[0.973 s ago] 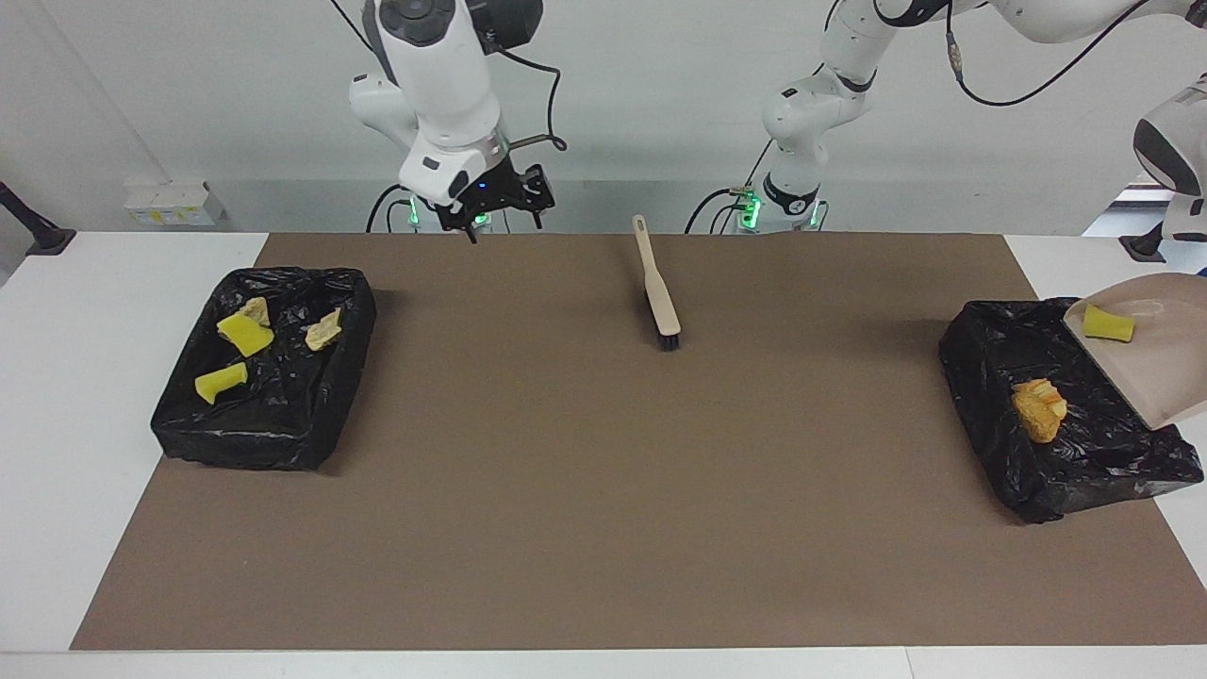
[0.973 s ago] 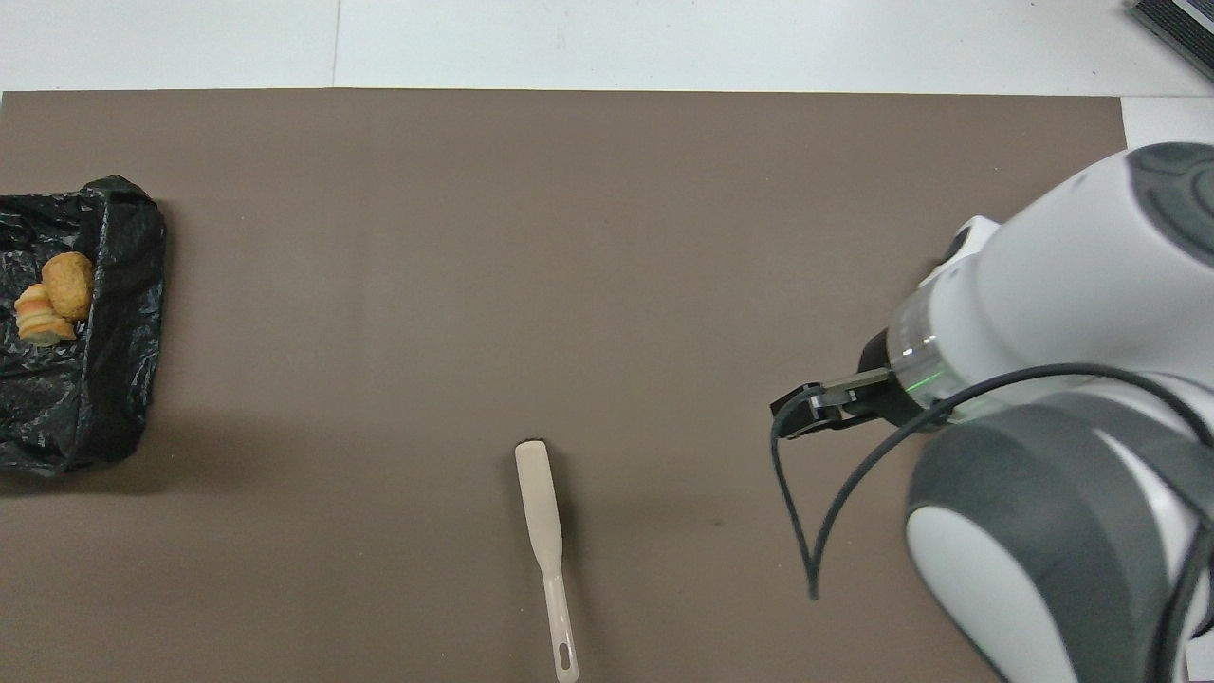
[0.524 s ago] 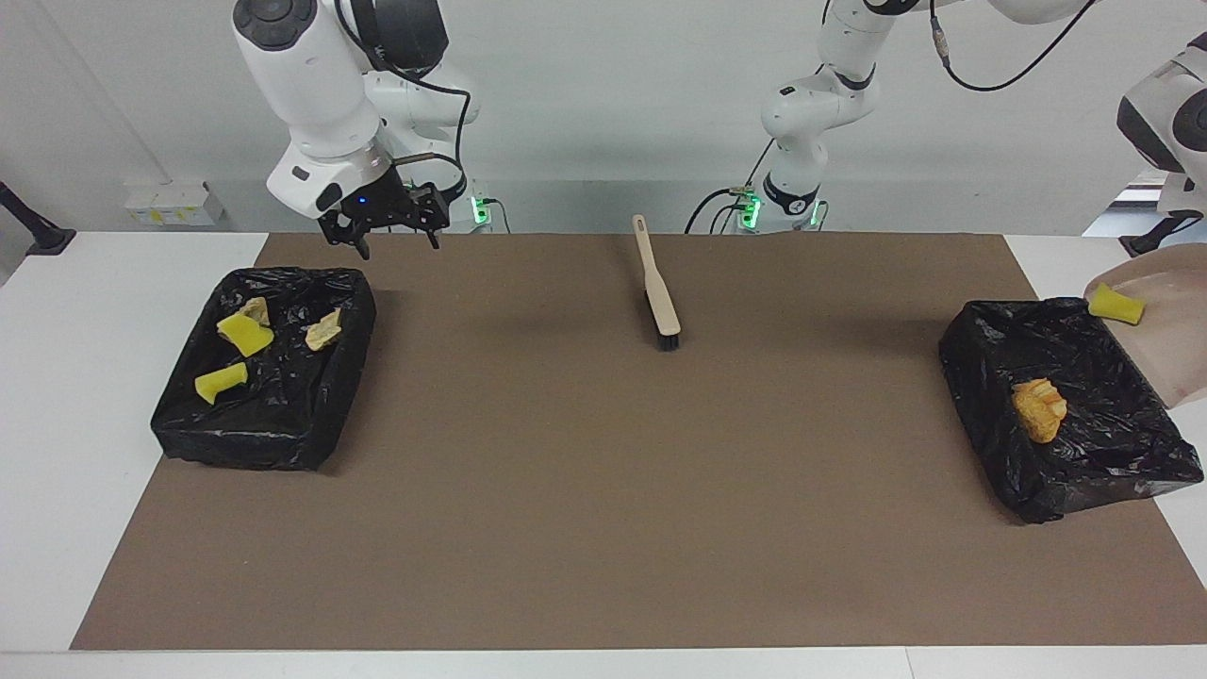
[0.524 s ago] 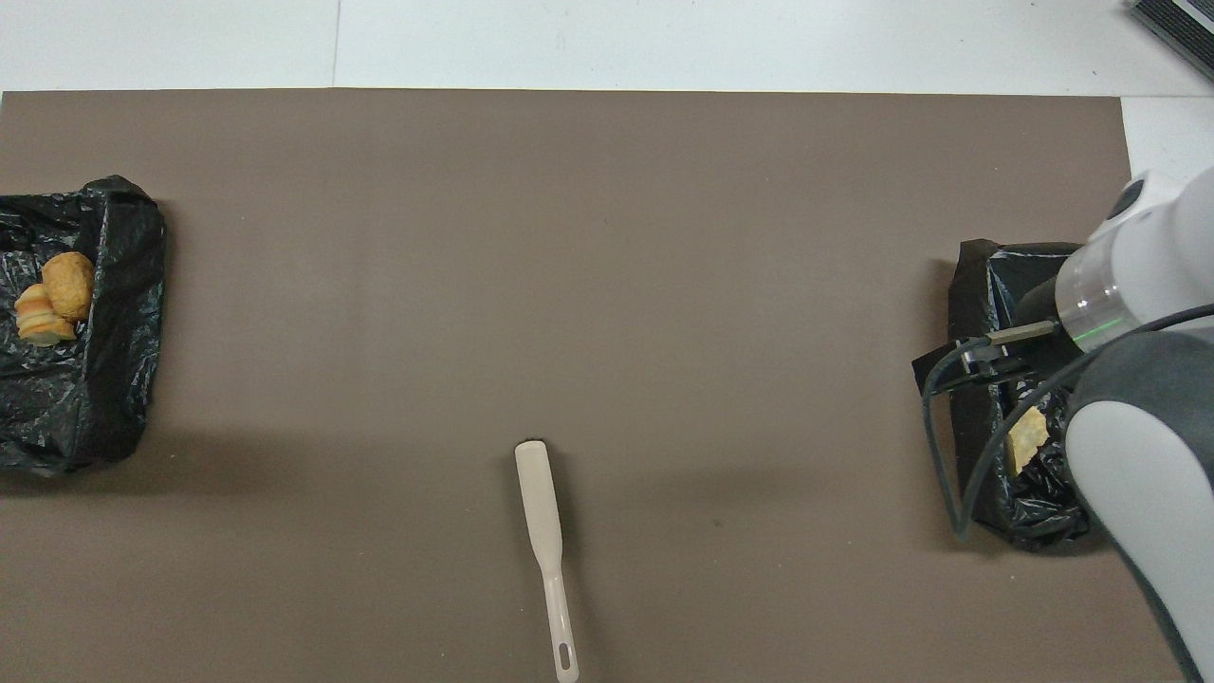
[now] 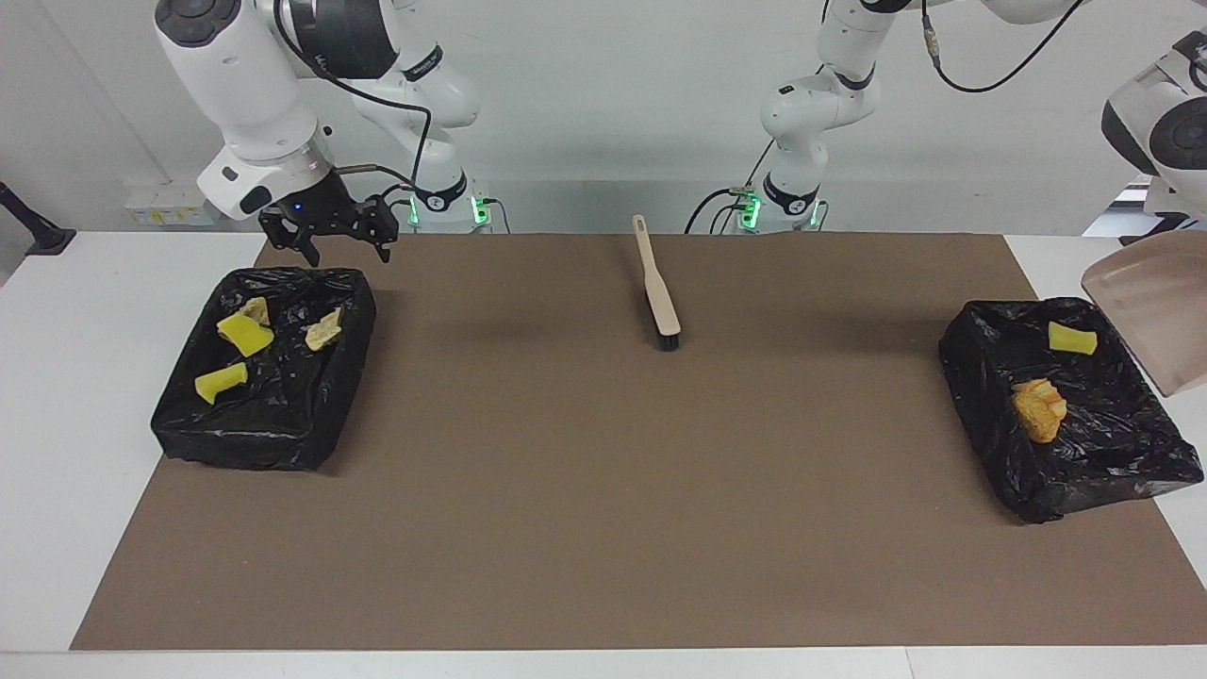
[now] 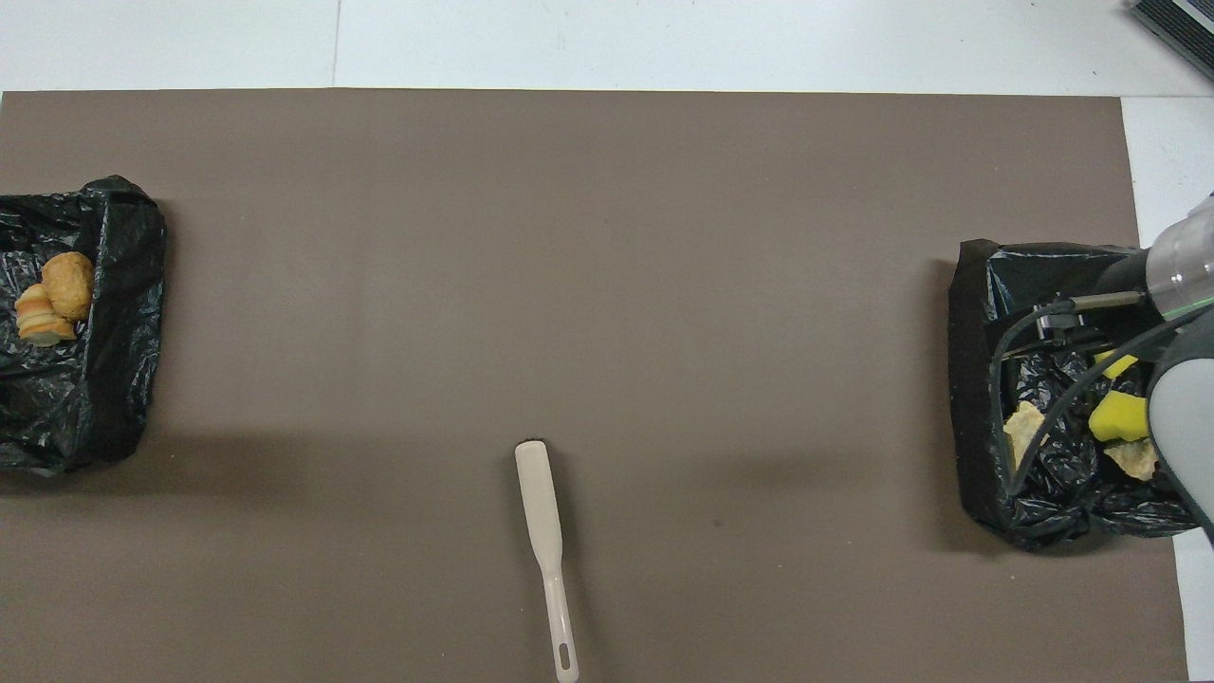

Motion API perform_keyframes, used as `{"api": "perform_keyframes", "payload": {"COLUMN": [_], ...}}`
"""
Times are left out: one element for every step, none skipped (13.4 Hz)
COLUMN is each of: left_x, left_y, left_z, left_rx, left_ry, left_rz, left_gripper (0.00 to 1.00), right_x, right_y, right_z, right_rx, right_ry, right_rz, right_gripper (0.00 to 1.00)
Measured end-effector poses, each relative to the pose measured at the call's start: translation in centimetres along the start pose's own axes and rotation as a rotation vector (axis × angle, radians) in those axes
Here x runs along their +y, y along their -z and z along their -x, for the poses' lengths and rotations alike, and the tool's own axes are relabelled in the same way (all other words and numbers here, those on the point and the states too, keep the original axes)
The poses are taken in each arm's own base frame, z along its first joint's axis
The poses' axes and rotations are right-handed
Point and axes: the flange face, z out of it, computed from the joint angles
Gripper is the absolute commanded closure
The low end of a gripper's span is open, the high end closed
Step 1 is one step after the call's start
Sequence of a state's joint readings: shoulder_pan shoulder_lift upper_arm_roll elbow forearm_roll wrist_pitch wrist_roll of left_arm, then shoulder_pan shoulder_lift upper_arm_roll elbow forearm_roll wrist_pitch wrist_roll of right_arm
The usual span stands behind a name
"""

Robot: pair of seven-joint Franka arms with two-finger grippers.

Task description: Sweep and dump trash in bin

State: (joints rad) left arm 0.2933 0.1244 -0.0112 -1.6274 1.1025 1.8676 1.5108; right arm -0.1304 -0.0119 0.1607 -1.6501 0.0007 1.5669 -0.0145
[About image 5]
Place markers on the orange brown bread piece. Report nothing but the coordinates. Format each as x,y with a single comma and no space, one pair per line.
1042,420

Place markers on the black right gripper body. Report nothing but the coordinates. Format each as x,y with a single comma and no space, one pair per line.
316,203

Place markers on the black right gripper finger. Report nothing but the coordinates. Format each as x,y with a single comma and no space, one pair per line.
379,222
288,231

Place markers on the beige hand brush black bristles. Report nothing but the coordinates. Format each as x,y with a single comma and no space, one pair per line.
660,302

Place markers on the brown table mat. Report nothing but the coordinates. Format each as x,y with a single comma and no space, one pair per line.
603,585

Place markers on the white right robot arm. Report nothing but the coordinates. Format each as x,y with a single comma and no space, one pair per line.
245,85

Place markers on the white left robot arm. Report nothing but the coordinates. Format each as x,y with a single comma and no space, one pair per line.
811,104

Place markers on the striped orange croissant piece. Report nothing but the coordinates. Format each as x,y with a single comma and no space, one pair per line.
323,332

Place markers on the beige plastic dustpan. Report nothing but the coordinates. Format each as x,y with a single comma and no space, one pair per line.
1160,311

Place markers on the notched green yellow sponge piece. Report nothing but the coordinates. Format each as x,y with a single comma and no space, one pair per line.
219,384

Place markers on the pale yellow bread piece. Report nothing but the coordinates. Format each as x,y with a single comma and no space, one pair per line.
256,309

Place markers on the black bag lined bin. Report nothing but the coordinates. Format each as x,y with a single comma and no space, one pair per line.
1094,453
283,424

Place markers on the black stand foot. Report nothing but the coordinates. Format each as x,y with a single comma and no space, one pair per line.
1169,224
47,240

